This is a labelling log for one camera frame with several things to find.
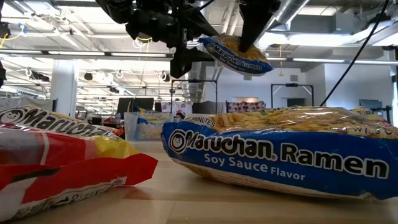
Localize white square pillar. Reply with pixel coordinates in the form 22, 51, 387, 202
49, 58, 78, 118

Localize black metal frame stand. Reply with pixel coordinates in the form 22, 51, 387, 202
170, 79, 218, 114
270, 83, 315, 108

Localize grey partition screen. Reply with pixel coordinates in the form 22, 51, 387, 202
0, 96, 58, 110

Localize linear ceiling light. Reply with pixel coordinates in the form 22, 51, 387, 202
0, 49, 398, 65

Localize clear plastic bin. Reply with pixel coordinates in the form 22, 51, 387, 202
123, 111, 174, 143

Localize black desk monitor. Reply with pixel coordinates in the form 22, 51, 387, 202
117, 97, 155, 114

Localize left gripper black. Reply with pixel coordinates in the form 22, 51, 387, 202
126, 0, 218, 78

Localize computer monitor on arm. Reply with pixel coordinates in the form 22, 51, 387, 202
359, 98, 392, 116

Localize silver ventilation duct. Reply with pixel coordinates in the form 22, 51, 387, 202
183, 60, 209, 102

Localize black hanging cable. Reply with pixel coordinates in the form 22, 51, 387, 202
319, 0, 389, 107

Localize polka dot fabric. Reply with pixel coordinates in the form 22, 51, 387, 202
228, 100, 267, 113

